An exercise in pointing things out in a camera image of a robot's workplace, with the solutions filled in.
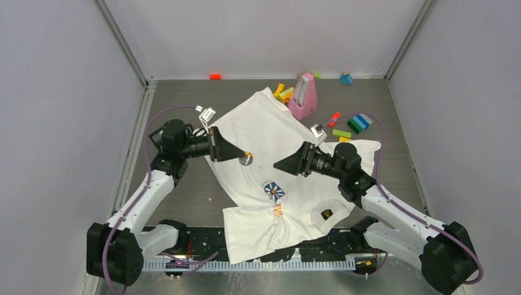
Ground white perforated cable duct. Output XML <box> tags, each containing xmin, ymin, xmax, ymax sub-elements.
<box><xmin>143</xmin><ymin>257</ymin><xmax>356</xmax><ymax>273</ymax></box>

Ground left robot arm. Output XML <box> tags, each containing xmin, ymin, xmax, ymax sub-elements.
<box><xmin>86</xmin><ymin>119</ymin><xmax>246</xmax><ymax>287</ymax></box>

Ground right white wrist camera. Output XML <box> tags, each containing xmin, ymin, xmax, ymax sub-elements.
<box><xmin>310</xmin><ymin>124</ymin><xmax>327</xmax><ymax>147</ymax></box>

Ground green blue stacked bricks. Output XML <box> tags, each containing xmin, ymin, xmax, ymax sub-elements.
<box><xmin>347</xmin><ymin>114</ymin><xmax>373</xmax><ymax>135</ymax></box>

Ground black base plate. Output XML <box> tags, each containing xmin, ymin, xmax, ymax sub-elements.
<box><xmin>179</xmin><ymin>226</ymin><xmax>367</xmax><ymax>264</ymax></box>

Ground blue wooden house block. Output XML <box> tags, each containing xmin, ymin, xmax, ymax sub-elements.
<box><xmin>339</xmin><ymin>71</ymin><xmax>354</xmax><ymax>85</ymax></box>

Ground light green long block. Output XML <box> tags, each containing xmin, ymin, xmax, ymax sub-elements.
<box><xmin>280</xmin><ymin>87</ymin><xmax>294</xmax><ymax>97</ymax></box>

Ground yellow arch block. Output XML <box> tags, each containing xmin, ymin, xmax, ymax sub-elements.
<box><xmin>273</xmin><ymin>84</ymin><xmax>284</xmax><ymax>100</ymax></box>

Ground white t-shirt with daisy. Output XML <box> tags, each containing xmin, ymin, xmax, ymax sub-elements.
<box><xmin>205</xmin><ymin>87</ymin><xmax>383</xmax><ymax>265</ymax></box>

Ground orange block by metronome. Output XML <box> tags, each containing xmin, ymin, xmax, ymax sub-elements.
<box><xmin>280</xmin><ymin>95</ymin><xmax>291</xmax><ymax>104</ymax></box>

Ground gold leaf brooch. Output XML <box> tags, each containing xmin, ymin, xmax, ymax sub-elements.
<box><xmin>273</xmin><ymin>204</ymin><xmax>283</xmax><ymax>217</ymax></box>

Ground lime green flat block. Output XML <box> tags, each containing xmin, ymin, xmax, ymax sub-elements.
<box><xmin>332</xmin><ymin>129</ymin><xmax>351</xmax><ymax>139</ymax></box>

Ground black display box with coin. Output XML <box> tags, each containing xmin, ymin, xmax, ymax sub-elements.
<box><xmin>149</xmin><ymin>126</ymin><xmax>165</xmax><ymax>153</ymax></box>

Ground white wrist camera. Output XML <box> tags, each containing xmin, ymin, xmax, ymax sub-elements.
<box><xmin>310</xmin><ymin>124</ymin><xmax>327</xmax><ymax>147</ymax></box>
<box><xmin>195</xmin><ymin>105</ymin><xmax>216</xmax><ymax>131</ymax></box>

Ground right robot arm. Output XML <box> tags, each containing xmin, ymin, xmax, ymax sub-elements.
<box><xmin>273</xmin><ymin>141</ymin><xmax>484</xmax><ymax>294</ymax></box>

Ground red-orange flat block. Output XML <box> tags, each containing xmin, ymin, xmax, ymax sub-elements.
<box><xmin>327</xmin><ymin>112</ymin><xmax>341</xmax><ymax>128</ymax></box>

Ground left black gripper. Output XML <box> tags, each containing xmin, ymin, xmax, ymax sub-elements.
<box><xmin>179</xmin><ymin>127</ymin><xmax>245</xmax><ymax>163</ymax></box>

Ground round gold coin brooch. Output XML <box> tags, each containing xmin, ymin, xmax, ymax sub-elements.
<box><xmin>238</xmin><ymin>151</ymin><xmax>254</xmax><ymax>166</ymax></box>

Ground wood and green blocks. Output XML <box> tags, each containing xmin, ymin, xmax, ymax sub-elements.
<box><xmin>297</xmin><ymin>72</ymin><xmax>321</xmax><ymax>79</ymax></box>

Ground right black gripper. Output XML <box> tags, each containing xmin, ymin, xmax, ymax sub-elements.
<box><xmin>274</xmin><ymin>141</ymin><xmax>346</xmax><ymax>181</ymax></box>

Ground pink metronome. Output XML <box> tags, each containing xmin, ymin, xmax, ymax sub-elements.
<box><xmin>288</xmin><ymin>73</ymin><xmax>318</xmax><ymax>120</ymax></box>

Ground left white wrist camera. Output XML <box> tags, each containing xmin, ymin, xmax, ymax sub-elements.
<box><xmin>195</xmin><ymin>105</ymin><xmax>216</xmax><ymax>131</ymax></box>

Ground empty black display box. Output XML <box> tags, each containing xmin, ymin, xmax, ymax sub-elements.
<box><xmin>184</xmin><ymin>124</ymin><xmax>196</xmax><ymax>142</ymax></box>

